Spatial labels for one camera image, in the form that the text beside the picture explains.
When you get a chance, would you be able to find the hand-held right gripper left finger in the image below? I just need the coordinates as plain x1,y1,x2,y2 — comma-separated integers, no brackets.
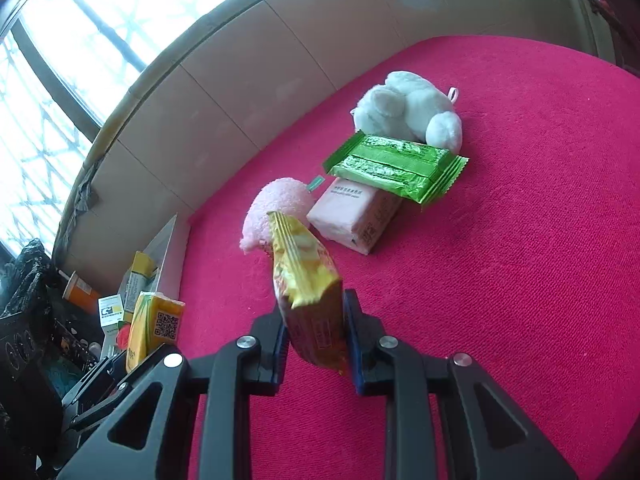
57,305,291,480

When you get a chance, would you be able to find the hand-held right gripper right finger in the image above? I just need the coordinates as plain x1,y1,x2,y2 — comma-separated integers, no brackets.
342,287,583,480

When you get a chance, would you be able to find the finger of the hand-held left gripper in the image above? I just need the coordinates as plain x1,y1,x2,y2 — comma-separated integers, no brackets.
62,352,132,429

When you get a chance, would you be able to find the yellow tissue pack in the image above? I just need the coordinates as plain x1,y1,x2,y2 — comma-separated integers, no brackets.
125,291,185,373

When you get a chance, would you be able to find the yellow snack packet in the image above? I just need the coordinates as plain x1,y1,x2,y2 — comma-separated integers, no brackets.
266,210,351,378

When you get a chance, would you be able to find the dark blue box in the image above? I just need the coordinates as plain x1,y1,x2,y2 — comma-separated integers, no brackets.
97,295,126,343

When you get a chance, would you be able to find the white cardboard box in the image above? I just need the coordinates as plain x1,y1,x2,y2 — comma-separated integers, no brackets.
102,212,192,361

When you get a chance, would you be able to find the black printed bag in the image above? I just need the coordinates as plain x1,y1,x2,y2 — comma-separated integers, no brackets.
0,310,101,480

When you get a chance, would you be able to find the orange bottle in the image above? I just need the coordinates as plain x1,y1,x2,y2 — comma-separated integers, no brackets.
61,270,103,313

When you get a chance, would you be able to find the dark lace cloth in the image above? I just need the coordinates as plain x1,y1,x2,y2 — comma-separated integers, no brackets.
0,237,56,318

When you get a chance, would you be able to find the pink tissue pack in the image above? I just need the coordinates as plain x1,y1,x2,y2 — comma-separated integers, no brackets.
306,177,403,255

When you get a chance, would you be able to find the pink plush toy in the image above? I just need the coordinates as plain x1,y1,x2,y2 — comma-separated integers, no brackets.
239,175,326,256

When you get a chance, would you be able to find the red velvet cloth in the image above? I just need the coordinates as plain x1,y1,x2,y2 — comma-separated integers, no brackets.
177,35,640,480

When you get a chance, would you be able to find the grey rag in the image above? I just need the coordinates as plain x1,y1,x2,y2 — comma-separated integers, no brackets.
70,172,99,222

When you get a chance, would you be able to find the green snack packet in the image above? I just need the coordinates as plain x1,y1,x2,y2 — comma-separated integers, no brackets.
321,130,470,206

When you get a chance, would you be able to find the white plush rabbit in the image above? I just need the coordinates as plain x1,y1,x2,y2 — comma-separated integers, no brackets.
350,71,463,155

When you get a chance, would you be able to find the window with black frame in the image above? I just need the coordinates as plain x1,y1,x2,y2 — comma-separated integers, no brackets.
0,0,311,256

